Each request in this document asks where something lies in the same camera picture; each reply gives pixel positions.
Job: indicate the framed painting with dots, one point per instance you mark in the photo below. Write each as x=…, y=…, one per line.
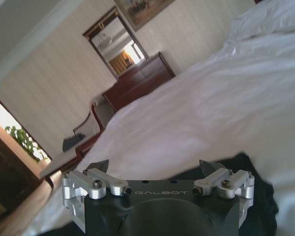
x=142, y=11

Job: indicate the dark wood framed mirror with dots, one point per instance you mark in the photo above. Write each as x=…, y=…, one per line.
x=118, y=46

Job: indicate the green leafy plant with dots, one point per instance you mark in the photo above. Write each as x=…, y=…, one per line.
x=27, y=142

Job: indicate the white bed duvet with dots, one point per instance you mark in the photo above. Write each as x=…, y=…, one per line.
x=186, y=110

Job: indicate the dark brown wooden cabinet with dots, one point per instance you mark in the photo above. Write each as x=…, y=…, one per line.
x=9, y=172

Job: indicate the dark red wooden dresser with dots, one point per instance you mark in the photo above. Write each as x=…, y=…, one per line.
x=140, y=81

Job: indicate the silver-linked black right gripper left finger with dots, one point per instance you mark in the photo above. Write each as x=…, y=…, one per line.
x=98, y=175

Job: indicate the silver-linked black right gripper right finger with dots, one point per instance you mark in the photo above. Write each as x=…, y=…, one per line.
x=212, y=179

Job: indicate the white pillow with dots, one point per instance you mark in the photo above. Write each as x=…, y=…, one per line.
x=268, y=17

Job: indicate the wooden bedside table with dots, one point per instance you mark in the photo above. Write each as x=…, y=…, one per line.
x=64, y=162

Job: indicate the wooden chair with pale cushion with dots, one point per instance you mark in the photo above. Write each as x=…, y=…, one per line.
x=93, y=118

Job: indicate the dark desk telephone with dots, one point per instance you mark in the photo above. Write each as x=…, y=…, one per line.
x=72, y=142

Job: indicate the black garment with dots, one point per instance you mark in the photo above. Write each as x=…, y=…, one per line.
x=263, y=196

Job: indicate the bright window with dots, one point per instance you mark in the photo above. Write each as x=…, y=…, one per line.
x=5, y=118

